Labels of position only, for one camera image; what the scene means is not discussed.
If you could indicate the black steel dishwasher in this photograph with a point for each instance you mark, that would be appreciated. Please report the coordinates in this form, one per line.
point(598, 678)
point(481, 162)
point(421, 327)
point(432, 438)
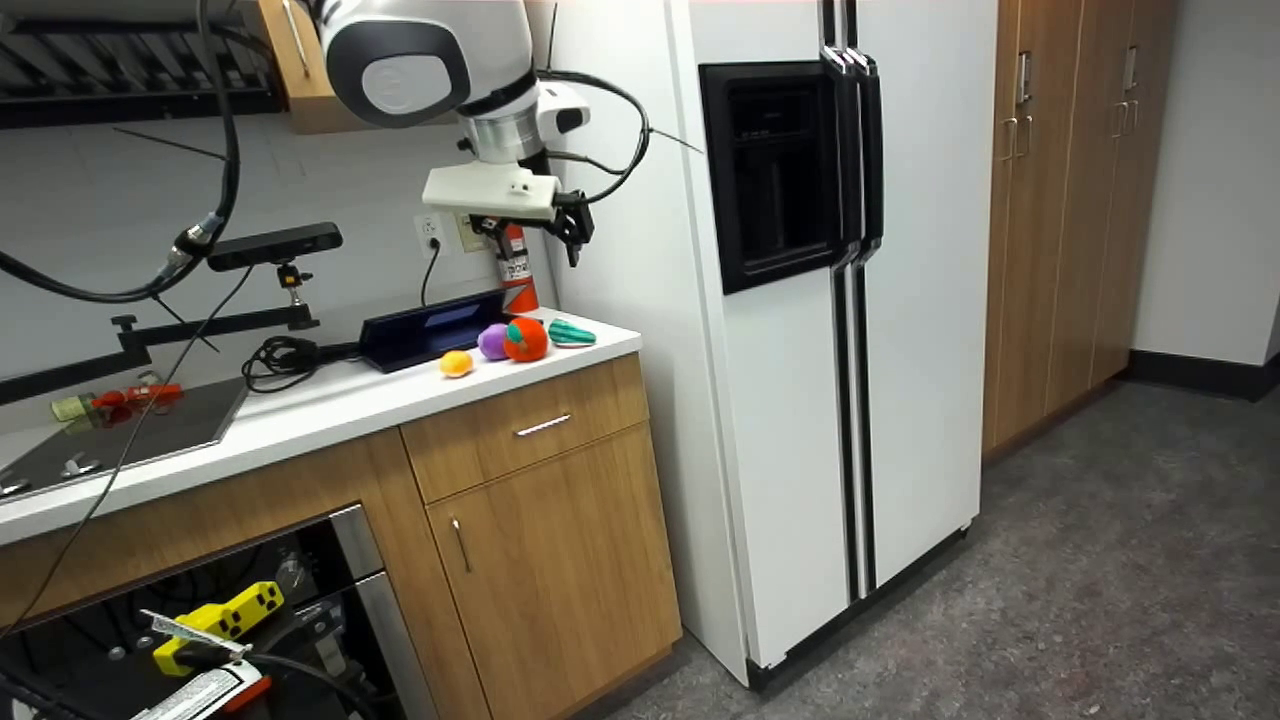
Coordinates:
point(82, 627)

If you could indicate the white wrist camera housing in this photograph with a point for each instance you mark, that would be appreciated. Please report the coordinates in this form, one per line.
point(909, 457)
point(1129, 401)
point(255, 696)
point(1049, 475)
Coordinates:
point(485, 191)

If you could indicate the red orange toy fruit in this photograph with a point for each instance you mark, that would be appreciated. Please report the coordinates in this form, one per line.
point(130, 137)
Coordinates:
point(524, 342)

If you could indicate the wooden base cabinet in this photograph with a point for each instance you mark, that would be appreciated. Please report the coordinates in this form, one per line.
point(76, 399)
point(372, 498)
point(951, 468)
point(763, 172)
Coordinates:
point(201, 522)

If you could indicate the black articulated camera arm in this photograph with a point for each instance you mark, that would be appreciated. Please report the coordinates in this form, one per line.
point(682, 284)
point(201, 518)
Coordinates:
point(201, 327)

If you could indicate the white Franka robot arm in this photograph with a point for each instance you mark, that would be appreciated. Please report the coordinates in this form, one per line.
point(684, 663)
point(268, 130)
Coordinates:
point(413, 63)

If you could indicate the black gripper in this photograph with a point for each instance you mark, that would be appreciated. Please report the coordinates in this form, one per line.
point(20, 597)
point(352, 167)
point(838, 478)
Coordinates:
point(574, 226)

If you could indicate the white double door fridge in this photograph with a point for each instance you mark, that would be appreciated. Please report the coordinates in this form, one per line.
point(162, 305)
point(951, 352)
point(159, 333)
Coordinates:
point(785, 426)

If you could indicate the teal toy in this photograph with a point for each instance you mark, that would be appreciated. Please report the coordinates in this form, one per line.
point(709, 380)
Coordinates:
point(571, 333)

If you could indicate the white wall outlet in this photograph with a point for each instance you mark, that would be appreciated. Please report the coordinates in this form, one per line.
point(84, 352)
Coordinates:
point(432, 236)

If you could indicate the black rectangular box device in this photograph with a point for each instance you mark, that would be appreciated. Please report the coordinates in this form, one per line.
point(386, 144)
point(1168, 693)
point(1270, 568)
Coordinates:
point(426, 330)

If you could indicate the wooden wall cabinet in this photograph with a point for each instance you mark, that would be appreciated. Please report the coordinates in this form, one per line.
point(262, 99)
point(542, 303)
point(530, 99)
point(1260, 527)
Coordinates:
point(301, 82)

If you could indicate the tall wooden cabinet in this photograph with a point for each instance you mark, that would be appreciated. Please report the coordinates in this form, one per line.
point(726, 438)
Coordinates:
point(1067, 242)

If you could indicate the black fridge dispenser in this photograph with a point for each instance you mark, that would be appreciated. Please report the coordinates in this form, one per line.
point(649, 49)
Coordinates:
point(775, 172)

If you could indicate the wooden drawer white interior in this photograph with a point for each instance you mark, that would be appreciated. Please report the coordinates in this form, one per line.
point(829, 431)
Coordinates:
point(584, 404)

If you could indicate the black stereo camera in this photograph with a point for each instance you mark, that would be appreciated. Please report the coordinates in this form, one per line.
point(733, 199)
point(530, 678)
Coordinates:
point(273, 247)

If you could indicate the black vent hood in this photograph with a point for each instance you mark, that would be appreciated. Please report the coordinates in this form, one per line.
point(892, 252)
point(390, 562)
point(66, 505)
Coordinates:
point(105, 67)

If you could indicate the purple toy fruit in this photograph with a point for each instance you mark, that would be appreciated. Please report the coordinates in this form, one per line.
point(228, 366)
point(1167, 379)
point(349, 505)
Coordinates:
point(491, 342)

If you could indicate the red and green toy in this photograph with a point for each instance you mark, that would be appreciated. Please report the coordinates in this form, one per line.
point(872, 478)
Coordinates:
point(134, 399)

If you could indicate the black flat mat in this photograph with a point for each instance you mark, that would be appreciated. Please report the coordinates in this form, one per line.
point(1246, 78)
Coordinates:
point(121, 433)

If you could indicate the red bottle white cap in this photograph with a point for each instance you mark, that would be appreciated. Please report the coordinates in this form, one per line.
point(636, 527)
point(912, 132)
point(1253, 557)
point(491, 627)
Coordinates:
point(520, 284)

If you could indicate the yellow toy fruit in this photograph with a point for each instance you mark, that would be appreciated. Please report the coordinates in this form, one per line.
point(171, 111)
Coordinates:
point(456, 366)

